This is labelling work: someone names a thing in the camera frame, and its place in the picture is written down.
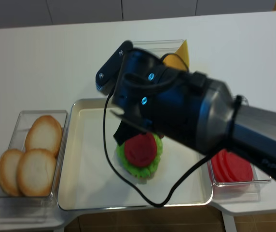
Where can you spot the red tomato slice on burger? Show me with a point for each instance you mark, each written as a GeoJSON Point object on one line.
{"type": "Point", "coordinates": [141, 150]}

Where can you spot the clear plastic bun container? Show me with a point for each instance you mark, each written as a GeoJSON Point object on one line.
{"type": "Point", "coordinates": [24, 123]}

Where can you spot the bread bun slice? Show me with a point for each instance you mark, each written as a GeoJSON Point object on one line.
{"type": "Point", "coordinates": [8, 167]}
{"type": "Point", "coordinates": [35, 173]}
{"type": "Point", "coordinates": [45, 133]}

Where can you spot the clear plastic patty tomato container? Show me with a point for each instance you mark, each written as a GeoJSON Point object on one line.
{"type": "Point", "coordinates": [260, 179]}

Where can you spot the clear plastic lettuce cheese container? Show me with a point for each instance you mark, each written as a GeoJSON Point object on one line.
{"type": "Point", "coordinates": [159, 48]}

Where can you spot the front red tomato slice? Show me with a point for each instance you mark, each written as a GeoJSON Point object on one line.
{"type": "Point", "coordinates": [237, 169]}

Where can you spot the back bread bun slice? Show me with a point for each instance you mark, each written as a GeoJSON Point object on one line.
{"type": "Point", "coordinates": [45, 133]}

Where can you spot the left bread bun slice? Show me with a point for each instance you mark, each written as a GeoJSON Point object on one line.
{"type": "Point", "coordinates": [8, 167]}

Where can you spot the upright yellow cheese slice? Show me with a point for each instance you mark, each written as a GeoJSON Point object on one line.
{"type": "Point", "coordinates": [183, 54]}

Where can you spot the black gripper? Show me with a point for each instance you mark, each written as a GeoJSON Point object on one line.
{"type": "Point", "coordinates": [153, 96]}

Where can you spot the front bread bun slice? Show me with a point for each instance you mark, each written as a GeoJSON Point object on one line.
{"type": "Point", "coordinates": [35, 173]}

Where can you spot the silver metal baking tray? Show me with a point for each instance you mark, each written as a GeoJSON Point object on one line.
{"type": "Point", "coordinates": [92, 177]}

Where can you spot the green lettuce leaf on burger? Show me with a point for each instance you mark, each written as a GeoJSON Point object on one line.
{"type": "Point", "coordinates": [146, 172]}

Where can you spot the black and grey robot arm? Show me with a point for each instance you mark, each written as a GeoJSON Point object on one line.
{"type": "Point", "coordinates": [226, 123]}

